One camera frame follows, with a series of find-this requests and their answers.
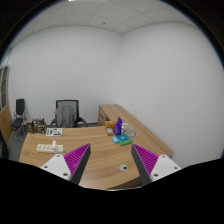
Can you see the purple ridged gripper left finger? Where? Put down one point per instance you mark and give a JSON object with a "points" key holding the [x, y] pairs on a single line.
{"points": [[69, 166]]}

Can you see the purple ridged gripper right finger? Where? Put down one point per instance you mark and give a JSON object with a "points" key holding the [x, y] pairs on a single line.
{"points": [[152, 167]]}

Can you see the white charger plug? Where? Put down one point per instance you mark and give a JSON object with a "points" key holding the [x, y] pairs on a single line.
{"points": [[54, 145]]}

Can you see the wooden side desk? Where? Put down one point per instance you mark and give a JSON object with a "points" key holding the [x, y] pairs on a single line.
{"points": [[144, 137]]}

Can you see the cream power strip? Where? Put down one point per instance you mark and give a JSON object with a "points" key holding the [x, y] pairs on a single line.
{"points": [[43, 148]]}

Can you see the white green paper sheet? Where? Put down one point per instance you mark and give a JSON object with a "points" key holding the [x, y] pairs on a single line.
{"points": [[54, 132]]}

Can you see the green box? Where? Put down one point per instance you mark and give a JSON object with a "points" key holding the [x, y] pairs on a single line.
{"points": [[124, 139]]}

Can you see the blue small box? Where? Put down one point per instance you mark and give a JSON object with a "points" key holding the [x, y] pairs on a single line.
{"points": [[115, 140]]}

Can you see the clear plastic package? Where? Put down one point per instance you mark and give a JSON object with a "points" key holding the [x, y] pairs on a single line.
{"points": [[126, 128]]}

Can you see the purple snack bag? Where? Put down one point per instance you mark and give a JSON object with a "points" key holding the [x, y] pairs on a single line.
{"points": [[117, 128]]}

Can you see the black mesh office chair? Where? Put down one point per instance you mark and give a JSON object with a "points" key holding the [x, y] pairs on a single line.
{"points": [[67, 114]]}

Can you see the brown desktop organizer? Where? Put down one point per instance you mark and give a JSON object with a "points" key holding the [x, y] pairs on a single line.
{"points": [[36, 125]]}

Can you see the orange box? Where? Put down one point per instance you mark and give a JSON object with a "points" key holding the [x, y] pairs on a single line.
{"points": [[109, 124]]}

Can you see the black side chair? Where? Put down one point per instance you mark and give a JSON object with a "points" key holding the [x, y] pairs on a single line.
{"points": [[19, 117]]}

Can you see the wooden door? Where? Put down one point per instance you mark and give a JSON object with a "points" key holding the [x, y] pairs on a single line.
{"points": [[5, 117]]}

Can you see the silver desk cable grommet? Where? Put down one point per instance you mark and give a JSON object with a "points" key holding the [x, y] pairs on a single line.
{"points": [[123, 167]]}

